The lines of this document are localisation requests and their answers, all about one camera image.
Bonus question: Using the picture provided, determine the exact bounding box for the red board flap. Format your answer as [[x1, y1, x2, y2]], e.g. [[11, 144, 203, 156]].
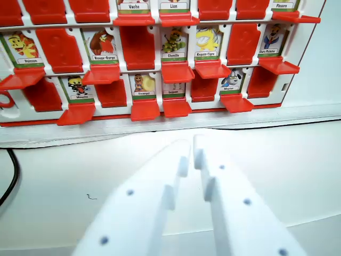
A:
[[226, 23, 262, 67]]

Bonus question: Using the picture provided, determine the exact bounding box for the red and white game board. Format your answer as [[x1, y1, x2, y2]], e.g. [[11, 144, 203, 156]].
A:
[[0, 0, 327, 127]]

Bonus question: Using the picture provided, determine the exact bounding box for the looping black cable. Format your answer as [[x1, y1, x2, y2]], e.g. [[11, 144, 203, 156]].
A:
[[0, 148, 21, 206]]

